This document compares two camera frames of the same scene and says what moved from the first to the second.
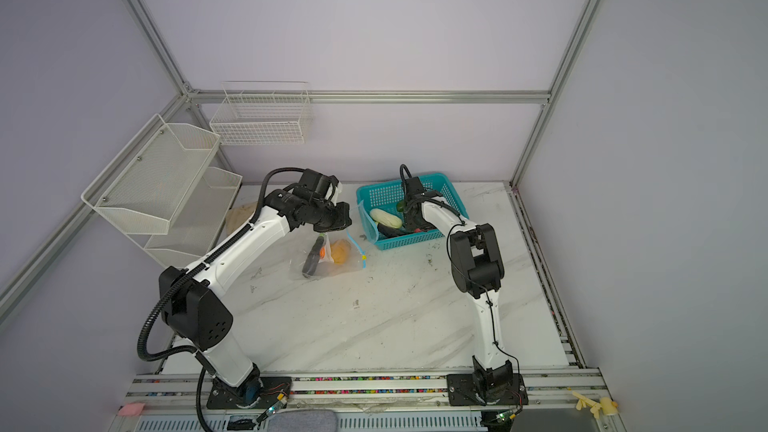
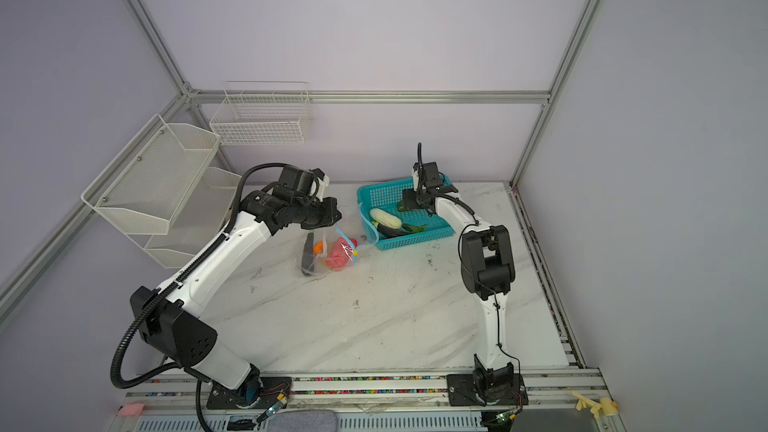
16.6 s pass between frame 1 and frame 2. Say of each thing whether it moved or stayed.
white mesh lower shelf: stayed
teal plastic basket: stayed
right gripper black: moved
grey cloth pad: stayed
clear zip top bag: moved
